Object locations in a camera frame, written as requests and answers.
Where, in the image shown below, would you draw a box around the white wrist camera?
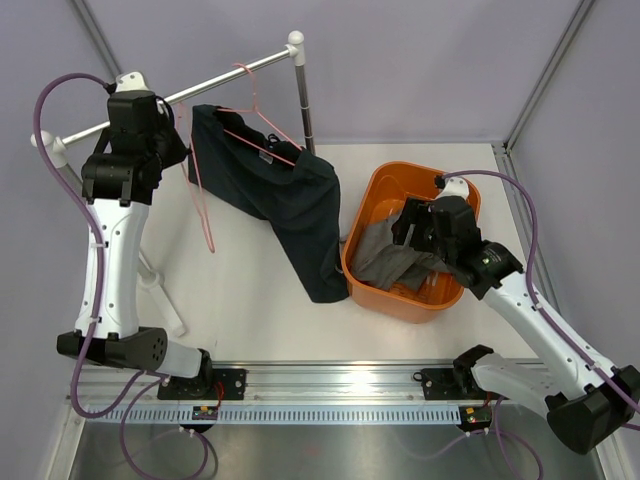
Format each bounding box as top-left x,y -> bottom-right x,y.
107,71 -> 150,94
434,175 -> 470,201

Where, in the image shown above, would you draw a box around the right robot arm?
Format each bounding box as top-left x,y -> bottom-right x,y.
391,195 -> 639,454

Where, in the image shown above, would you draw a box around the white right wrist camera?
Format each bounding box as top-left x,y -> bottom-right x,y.
434,175 -> 470,201

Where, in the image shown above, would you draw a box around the pink wire hanger on rail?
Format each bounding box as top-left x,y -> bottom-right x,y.
216,63 -> 303,168

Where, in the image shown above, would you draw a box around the silver clothes rack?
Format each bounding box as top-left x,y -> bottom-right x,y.
30,30 -> 315,337

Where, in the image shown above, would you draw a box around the orange plastic basket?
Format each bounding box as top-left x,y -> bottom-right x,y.
341,162 -> 463,323

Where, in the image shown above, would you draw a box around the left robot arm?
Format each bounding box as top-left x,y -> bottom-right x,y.
56,90 -> 215,399

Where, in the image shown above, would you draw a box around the grey shorts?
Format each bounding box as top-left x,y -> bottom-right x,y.
350,212 -> 449,291

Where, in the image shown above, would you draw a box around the white slotted cable duct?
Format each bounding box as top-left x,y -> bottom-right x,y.
97,402 -> 492,428

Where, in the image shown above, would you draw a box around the aluminium frame post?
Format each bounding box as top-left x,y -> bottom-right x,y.
503,0 -> 598,154

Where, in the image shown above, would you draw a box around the dark green shorts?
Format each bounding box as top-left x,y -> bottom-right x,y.
188,104 -> 349,304

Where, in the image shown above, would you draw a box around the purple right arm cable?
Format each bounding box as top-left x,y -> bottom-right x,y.
439,169 -> 640,431

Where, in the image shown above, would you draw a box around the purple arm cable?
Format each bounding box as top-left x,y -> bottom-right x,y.
30,73 -> 151,420
439,169 -> 640,431

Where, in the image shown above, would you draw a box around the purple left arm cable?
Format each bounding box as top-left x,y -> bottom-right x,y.
30,73 -> 151,420

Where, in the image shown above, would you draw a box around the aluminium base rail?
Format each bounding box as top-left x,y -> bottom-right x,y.
78,359 -> 452,408

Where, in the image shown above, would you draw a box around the pink wire hanger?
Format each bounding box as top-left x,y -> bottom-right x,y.
176,102 -> 216,254
216,63 -> 303,168

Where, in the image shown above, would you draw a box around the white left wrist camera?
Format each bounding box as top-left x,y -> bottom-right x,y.
107,71 -> 150,94

